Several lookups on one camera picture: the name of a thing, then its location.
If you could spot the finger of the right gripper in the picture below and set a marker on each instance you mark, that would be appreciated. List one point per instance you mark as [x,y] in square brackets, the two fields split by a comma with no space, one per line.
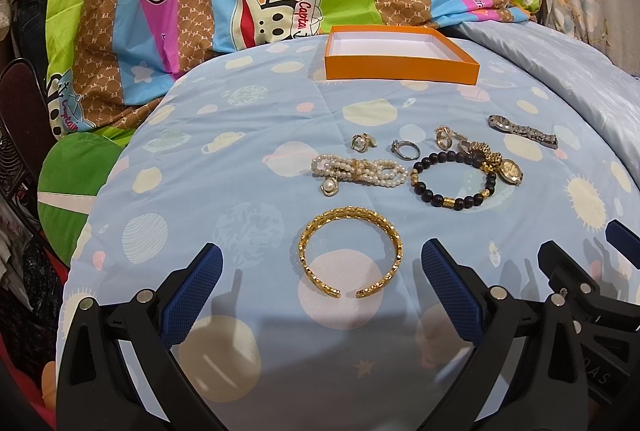
[607,329]
[622,239]

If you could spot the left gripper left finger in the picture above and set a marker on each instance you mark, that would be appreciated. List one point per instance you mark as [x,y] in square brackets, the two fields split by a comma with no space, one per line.
[95,389]

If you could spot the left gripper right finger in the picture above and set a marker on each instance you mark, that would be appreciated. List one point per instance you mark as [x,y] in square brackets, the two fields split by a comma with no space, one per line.
[548,390]

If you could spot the silver metal wristwatch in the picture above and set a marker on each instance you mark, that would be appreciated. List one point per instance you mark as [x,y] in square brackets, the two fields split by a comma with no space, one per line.
[504,125]

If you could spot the gold wristwatch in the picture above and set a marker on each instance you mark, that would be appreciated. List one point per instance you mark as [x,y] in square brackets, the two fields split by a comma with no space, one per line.
[488,160]

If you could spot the gold cuff bangle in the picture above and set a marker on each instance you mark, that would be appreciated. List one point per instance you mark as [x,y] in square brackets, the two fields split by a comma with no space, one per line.
[350,268]

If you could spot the gold hoop earring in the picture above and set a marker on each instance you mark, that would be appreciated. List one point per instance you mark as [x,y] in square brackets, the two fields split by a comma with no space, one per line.
[444,137]

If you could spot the grey blue plain duvet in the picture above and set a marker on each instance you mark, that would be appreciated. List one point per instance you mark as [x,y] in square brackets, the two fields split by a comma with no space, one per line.
[604,95]

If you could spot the green cushion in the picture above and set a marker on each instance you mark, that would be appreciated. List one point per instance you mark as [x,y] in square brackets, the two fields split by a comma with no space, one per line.
[71,176]

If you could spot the light blue planet blanket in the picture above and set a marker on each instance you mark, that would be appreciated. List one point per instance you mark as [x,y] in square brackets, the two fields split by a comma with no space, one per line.
[226,160]

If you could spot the orange shallow cardboard box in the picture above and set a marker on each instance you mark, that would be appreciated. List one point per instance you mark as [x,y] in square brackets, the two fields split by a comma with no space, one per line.
[397,53]

